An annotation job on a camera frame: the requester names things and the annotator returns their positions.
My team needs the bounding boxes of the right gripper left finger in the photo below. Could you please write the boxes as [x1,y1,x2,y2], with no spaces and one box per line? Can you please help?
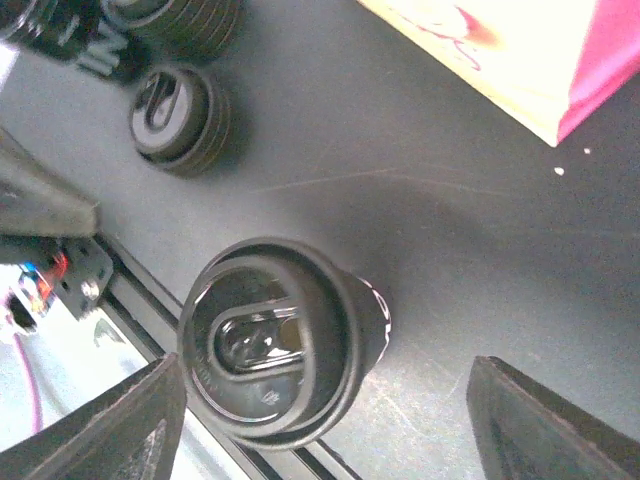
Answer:
[1,353,187,479]

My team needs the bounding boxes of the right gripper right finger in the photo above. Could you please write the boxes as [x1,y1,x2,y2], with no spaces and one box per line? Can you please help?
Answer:
[466,356,639,479]

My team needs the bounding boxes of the pink cakes paper bag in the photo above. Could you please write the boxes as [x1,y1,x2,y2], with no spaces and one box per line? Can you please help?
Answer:
[362,0,639,147]

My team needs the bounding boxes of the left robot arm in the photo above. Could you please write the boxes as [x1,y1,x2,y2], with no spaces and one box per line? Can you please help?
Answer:
[1,129,100,238]

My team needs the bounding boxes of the front black lid stack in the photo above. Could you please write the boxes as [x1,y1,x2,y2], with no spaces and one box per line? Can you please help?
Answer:
[128,63,232,178]

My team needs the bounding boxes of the black lid stack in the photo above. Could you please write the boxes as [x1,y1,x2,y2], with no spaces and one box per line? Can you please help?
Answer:
[101,0,244,63]
[128,63,232,178]

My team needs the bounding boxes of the middle black lid stack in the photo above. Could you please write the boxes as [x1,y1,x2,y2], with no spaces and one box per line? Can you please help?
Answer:
[101,0,244,63]

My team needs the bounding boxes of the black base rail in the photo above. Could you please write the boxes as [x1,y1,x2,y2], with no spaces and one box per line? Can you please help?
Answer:
[49,234,361,480]

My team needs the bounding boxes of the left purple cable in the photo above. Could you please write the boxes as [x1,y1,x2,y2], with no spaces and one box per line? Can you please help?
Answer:
[4,294,46,436]

